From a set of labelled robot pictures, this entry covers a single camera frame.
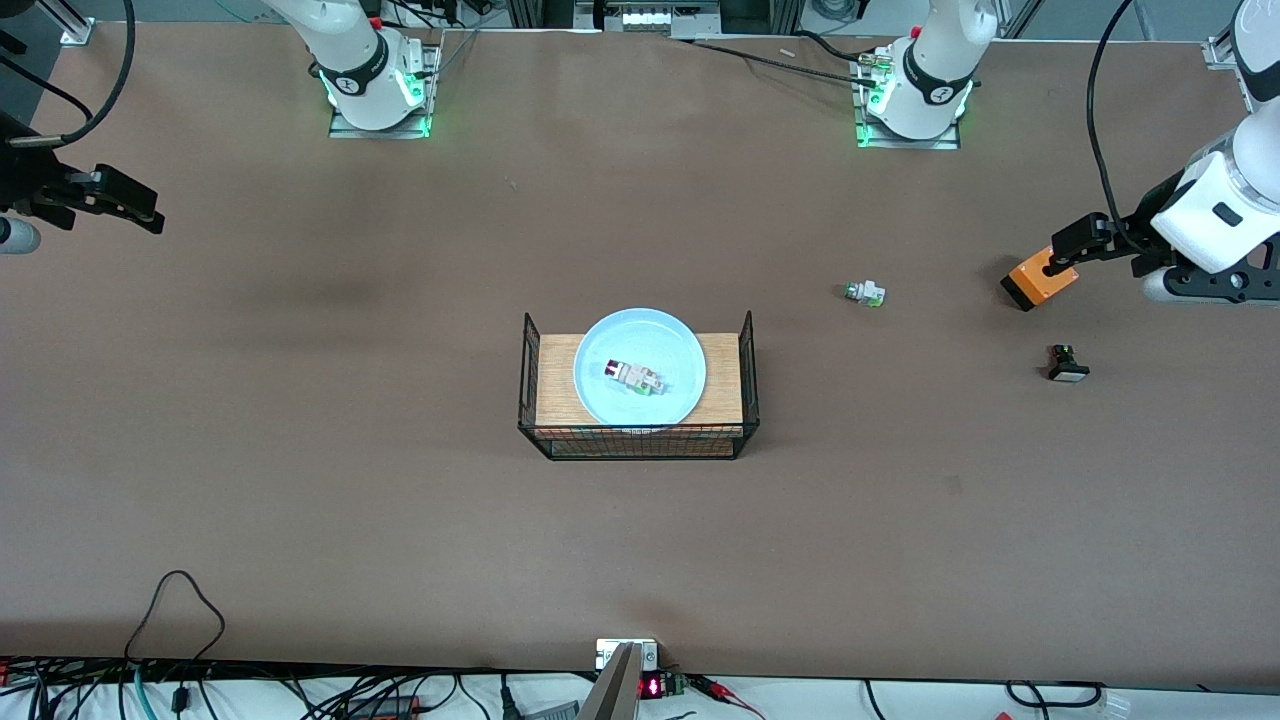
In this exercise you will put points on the white power strip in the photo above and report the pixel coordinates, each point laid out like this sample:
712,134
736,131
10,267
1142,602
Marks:
665,17

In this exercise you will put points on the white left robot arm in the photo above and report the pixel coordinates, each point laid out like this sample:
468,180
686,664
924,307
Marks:
940,60

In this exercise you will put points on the black power adapter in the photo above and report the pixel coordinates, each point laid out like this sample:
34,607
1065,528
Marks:
385,708

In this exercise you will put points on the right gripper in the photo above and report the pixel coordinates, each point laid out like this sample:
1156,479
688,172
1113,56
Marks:
22,181

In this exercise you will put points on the wooden board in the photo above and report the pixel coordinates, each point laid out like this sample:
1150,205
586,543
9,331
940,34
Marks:
555,390

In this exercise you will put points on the orange button box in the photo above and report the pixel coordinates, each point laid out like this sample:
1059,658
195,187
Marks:
1040,287

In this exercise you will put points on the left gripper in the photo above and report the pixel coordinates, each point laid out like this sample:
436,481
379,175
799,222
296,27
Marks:
1140,232

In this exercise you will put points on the black white-capped push button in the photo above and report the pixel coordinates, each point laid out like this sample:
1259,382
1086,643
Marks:
1068,372

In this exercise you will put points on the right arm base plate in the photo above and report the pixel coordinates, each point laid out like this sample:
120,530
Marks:
350,130

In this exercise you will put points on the white mount bracket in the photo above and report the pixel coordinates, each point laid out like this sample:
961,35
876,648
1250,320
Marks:
605,655

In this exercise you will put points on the aluminium frame profile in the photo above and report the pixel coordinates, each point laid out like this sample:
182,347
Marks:
75,25
1222,52

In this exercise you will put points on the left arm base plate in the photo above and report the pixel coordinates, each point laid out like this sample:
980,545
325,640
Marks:
945,143

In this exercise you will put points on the light blue plate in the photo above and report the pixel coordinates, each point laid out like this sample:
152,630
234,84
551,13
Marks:
600,400

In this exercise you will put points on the green push button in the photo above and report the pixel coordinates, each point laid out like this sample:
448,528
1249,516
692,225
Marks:
868,293

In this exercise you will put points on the red clip leads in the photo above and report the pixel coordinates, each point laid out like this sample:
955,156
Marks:
720,688

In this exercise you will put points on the red digit display module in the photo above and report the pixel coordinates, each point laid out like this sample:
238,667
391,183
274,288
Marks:
652,687

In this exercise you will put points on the red push button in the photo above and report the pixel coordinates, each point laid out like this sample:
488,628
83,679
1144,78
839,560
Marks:
632,376

